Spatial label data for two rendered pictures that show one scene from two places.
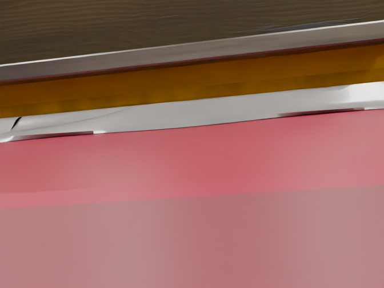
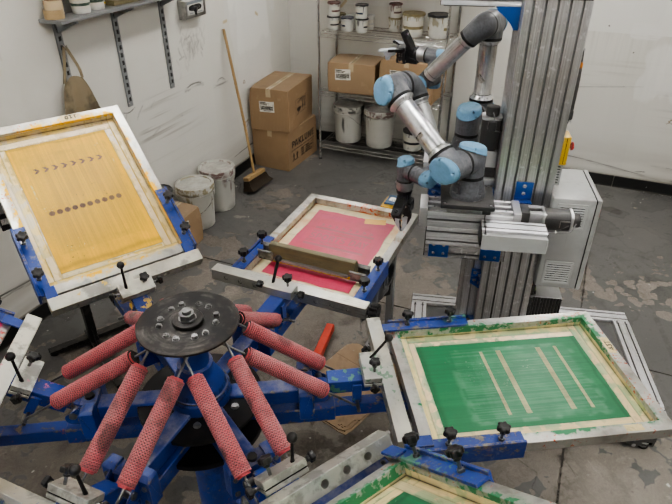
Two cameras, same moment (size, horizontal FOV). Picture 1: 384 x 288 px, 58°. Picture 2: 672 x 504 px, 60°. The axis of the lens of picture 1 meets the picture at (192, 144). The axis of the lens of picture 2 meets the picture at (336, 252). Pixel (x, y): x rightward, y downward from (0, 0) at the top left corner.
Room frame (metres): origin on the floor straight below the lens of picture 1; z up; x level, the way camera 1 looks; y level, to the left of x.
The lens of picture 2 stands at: (2.23, 0.75, 2.39)
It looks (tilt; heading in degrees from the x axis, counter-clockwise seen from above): 32 degrees down; 196
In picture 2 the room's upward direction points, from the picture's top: straight up
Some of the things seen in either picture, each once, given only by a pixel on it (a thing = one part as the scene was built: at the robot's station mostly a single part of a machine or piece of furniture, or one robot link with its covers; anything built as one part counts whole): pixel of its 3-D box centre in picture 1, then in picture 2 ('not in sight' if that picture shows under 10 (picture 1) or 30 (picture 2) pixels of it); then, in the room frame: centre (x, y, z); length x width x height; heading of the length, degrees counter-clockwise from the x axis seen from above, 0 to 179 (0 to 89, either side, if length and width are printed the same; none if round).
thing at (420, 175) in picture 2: not in sight; (425, 176); (-0.08, 0.47, 1.33); 0.11 x 0.11 x 0.08; 58
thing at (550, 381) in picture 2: not in sight; (477, 361); (0.71, 0.79, 1.05); 1.08 x 0.61 x 0.23; 113
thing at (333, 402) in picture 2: not in sight; (390, 402); (0.82, 0.52, 0.90); 1.24 x 0.06 x 0.06; 113
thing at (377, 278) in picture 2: not in sight; (371, 285); (0.29, 0.33, 0.98); 0.30 x 0.05 x 0.07; 173
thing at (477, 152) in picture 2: not in sight; (470, 158); (-0.10, 0.65, 1.42); 0.13 x 0.12 x 0.14; 148
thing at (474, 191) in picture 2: not in sight; (468, 183); (-0.10, 0.65, 1.31); 0.15 x 0.15 x 0.10
